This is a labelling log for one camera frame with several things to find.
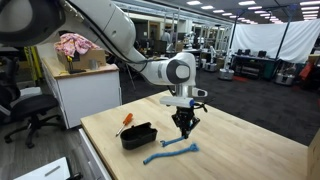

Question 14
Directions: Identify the white curtain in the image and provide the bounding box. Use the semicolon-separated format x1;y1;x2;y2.
230;19;320;65

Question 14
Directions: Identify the orange cloth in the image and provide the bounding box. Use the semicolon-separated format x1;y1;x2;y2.
298;62;314;81

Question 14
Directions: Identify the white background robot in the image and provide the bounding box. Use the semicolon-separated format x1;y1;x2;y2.
203;44;219;73

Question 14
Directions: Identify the orange handled screwdriver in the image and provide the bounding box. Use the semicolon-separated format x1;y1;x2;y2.
115;112;134;138

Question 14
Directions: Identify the white cabinet wooden top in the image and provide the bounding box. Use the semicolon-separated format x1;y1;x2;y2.
36;43;123;130

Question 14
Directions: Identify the black plastic container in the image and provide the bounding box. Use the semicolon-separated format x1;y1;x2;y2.
119;121;159;151

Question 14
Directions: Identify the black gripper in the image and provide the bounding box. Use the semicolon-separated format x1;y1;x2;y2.
171;106;201;140

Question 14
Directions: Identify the small cardboard box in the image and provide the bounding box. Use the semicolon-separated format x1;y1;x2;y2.
56;48;108;71

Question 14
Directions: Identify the silver floor appliance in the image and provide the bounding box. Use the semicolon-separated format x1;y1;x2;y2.
274;72;296;87

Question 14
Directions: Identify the long blue rope piece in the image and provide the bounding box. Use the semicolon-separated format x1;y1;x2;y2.
142;142;200;165

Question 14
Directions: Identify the grey floor appliance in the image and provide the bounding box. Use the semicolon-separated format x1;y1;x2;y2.
218;67;235;82

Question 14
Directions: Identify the short blue rope piece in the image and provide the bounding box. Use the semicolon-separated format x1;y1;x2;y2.
160;135;185;148

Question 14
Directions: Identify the yellow black clamp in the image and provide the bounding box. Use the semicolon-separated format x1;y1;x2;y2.
65;54;87;75

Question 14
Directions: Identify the black office chair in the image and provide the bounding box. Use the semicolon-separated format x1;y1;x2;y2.
0;57;66;150

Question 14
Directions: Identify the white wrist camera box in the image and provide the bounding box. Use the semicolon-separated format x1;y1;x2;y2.
159;95;196;109

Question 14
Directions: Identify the metal cup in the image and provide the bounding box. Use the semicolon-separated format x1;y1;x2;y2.
89;59;99;71

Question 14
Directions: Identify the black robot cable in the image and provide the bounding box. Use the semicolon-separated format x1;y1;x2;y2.
194;101;209;113

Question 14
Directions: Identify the pink floral cloth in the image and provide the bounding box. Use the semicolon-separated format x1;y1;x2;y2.
54;32;101;58

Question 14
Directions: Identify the white drawer panel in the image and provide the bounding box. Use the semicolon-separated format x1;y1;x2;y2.
13;156;73;180

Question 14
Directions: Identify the black table with chairs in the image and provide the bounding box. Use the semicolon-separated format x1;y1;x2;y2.
231;49;278;80

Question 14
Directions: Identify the yellow post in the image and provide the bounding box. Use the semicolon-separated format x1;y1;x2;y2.
23;45;44;81

